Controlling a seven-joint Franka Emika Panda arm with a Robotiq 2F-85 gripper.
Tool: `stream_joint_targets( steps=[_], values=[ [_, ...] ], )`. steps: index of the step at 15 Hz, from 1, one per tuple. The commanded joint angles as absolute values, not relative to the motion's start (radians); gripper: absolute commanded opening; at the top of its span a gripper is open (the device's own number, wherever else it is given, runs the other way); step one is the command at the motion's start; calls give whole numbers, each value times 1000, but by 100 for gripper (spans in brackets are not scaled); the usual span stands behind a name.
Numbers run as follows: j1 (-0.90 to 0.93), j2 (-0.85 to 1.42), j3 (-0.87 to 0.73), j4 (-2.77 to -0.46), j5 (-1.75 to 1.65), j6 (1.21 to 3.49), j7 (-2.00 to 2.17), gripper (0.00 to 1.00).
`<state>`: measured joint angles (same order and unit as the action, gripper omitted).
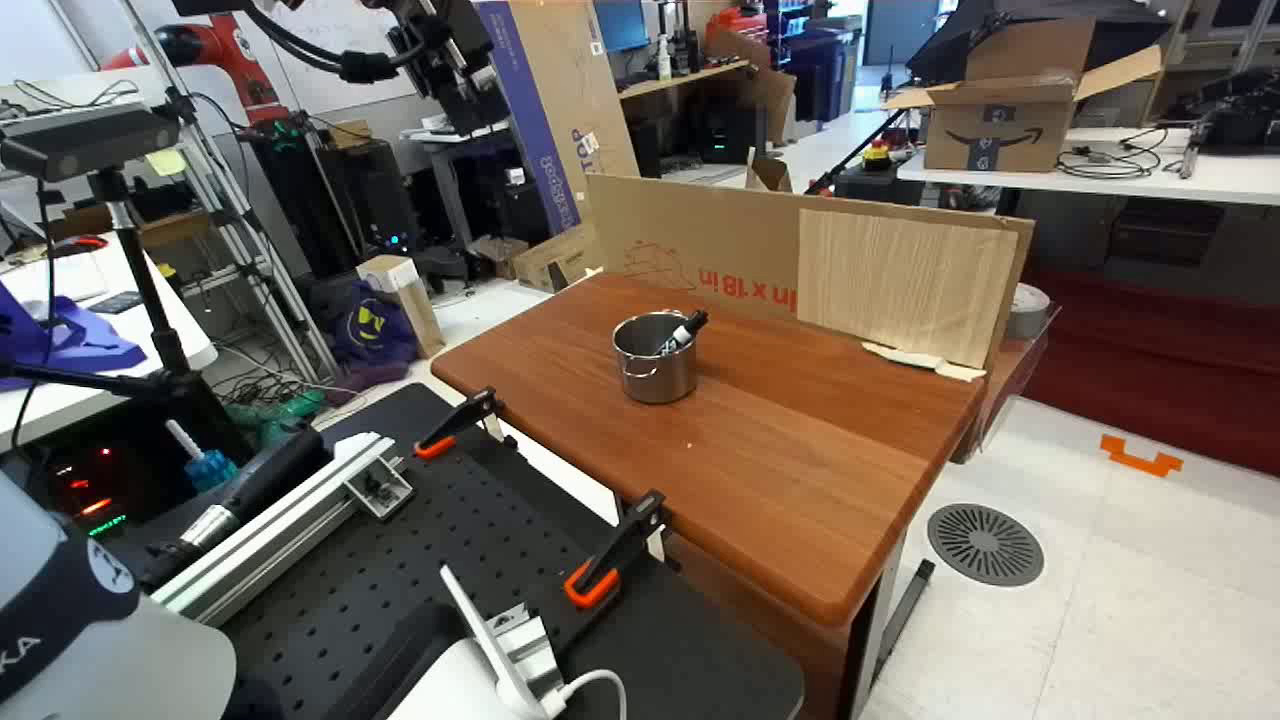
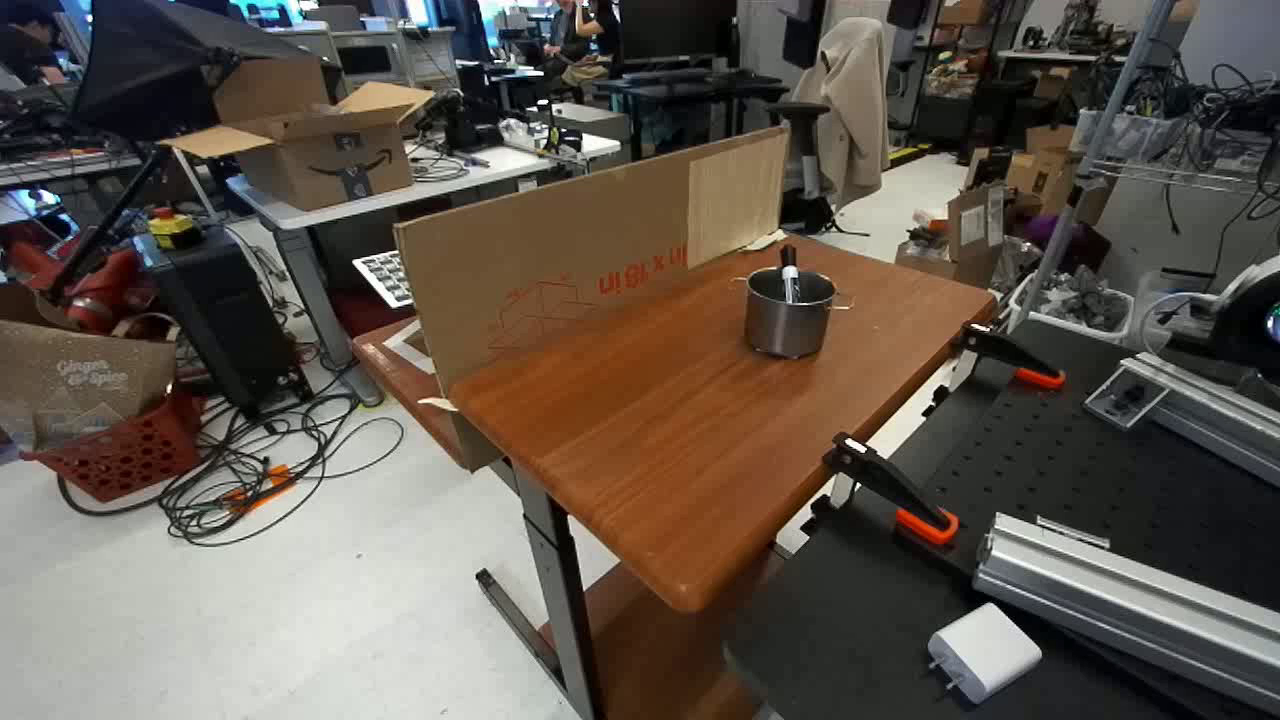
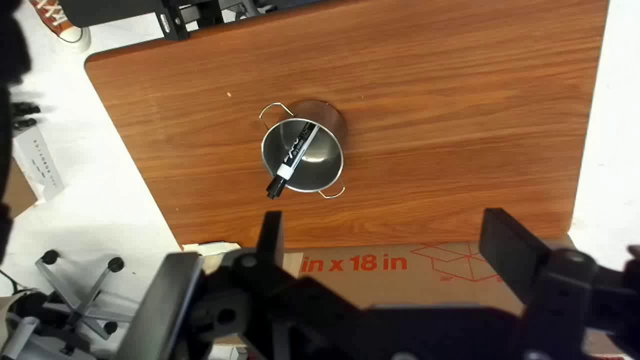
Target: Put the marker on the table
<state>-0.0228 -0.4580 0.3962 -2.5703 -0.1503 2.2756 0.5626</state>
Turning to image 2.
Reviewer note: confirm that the black white Expo marker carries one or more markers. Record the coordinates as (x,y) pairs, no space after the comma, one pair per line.
(788,272)

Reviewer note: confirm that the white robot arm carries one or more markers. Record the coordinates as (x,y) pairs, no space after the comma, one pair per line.
(1246,325)

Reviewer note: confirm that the brown cardboard panel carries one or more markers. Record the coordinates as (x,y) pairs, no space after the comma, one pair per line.
(533,267)

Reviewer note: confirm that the stainless steel pot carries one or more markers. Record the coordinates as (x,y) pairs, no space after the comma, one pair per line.
(785,325)

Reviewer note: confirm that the white framed card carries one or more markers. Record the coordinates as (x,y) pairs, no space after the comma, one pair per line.
(408,345)

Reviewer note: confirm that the grey metal table leg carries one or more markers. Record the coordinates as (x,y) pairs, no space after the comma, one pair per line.
(562,587)

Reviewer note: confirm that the wooden lower shelf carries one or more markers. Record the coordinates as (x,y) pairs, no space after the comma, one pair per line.
(401,387)

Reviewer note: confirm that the black stool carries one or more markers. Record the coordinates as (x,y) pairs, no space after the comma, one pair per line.
(803,163)

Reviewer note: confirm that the checkered calibration board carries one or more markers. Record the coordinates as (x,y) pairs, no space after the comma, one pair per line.
(386,277)

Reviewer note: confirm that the black background desk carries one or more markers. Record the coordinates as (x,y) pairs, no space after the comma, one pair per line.
(687,97)

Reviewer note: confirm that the orange black bar clamp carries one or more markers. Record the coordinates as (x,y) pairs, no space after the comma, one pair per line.
(889,489)
(1018,359)

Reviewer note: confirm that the grey work table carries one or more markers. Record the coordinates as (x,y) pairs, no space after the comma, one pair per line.
(401,185)

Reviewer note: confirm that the dark monitor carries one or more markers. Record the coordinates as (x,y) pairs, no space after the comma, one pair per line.
(672,35)

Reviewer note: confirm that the beige jacket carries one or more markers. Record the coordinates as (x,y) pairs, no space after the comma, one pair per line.
(849,104)

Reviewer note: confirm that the small cardboard box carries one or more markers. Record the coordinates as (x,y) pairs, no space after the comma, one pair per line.
(981,235)

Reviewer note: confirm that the open cardboard box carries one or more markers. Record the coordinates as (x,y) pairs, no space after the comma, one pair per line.
(327,154)

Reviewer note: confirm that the black equipment case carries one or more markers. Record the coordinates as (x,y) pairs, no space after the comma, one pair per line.
(222,323)

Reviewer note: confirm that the white parts tray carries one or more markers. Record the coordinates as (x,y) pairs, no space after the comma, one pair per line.
(1075,311)

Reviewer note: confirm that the black perforated breadboard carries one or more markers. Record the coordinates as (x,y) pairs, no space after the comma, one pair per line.
(1067,464)

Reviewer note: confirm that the white power adapter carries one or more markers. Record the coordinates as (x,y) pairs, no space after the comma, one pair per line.
(985,648)

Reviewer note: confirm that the small grey metal plate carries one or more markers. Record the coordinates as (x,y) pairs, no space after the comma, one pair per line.
(1124,397)

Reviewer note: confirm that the yellow red emergency stop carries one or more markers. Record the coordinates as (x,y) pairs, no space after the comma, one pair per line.
(174,227)

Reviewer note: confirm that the slanted metal pole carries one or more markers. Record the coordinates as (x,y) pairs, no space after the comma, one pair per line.
(1086,154)

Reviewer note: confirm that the red plastic crate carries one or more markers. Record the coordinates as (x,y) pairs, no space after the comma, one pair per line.
(127,455)

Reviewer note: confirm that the red machine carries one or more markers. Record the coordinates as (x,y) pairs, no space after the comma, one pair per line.
(94,287)

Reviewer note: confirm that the black photo umbrella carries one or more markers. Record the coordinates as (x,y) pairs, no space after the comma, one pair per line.
(161,60)

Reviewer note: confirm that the brown paper bag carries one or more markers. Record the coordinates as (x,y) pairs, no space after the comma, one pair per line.
(73,381)

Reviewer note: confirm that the long aluminium extrusion rail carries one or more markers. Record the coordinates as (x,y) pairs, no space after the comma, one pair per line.
(1133,601)

